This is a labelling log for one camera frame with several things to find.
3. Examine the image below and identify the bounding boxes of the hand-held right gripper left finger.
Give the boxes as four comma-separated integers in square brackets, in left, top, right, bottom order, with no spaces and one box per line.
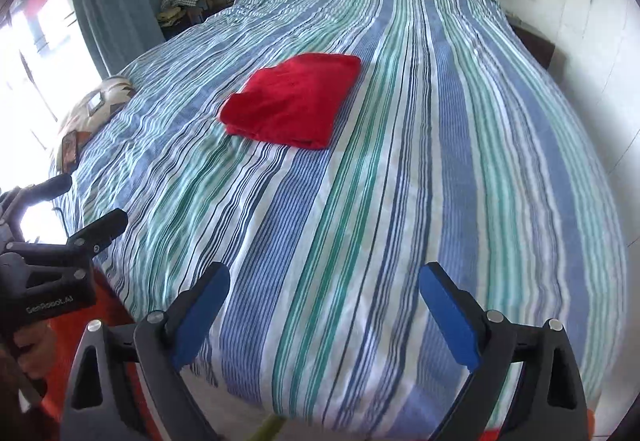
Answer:
[60,262,232,441]

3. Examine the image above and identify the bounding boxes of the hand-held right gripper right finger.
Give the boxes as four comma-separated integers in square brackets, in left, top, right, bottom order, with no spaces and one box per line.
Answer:
[418,262,591,441]

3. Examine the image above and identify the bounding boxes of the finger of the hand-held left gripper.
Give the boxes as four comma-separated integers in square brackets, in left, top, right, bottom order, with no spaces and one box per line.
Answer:
[0,173,74,218]
[67,208,130,256]

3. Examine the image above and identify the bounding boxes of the red sweater with white print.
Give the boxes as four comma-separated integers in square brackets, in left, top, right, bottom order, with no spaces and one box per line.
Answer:
[219,52,362,151]

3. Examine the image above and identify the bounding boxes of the person's left hand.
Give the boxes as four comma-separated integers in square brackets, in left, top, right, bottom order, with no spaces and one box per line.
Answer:
[14,322,57,365]

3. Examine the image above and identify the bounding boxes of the person's orange knit clothing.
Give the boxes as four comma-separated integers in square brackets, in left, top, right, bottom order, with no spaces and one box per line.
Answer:
[40,266,156,441]

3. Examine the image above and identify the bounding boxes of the bright window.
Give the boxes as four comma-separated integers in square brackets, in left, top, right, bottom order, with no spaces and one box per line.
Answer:
[0,0,108,242]

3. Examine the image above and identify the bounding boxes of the patterned beige pillow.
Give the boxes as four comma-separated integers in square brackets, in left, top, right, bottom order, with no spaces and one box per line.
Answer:
[50,76,136,172]

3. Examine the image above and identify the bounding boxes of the blue green striped bed sheet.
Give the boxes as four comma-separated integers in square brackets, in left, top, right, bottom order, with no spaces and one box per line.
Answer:
[50,0,628,427]

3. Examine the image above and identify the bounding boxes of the dark wooden nightstand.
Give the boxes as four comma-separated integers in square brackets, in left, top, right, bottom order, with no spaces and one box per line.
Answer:
[510,18,556,69]

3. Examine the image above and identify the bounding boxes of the white wardrobe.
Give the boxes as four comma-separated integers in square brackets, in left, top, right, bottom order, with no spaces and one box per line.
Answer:
[555,0,640,182]

